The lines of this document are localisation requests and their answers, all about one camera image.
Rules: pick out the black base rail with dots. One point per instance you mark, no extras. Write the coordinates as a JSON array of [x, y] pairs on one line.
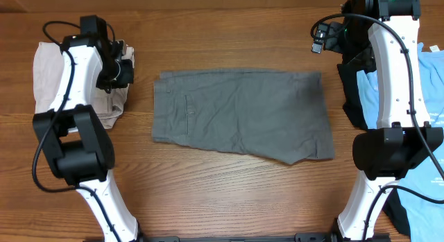
[[299, 237]]

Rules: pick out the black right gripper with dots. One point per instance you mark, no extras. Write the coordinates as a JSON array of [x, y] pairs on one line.
[[332, 43]]

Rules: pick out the black garment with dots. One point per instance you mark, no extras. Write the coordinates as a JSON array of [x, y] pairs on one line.
[[361, 107]]

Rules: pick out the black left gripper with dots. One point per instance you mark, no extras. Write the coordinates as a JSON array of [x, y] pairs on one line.
[[127, 76]]

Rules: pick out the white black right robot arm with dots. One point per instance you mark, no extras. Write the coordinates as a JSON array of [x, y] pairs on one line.
[[403, 137]]

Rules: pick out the beige shorts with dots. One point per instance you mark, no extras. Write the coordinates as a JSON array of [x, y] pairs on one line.
[[47, 71]]

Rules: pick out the grey shorts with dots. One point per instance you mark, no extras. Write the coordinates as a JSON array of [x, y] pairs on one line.
[[268, 113]]

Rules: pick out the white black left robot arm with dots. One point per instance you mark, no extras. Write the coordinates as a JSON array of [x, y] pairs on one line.
[[70, 122]]

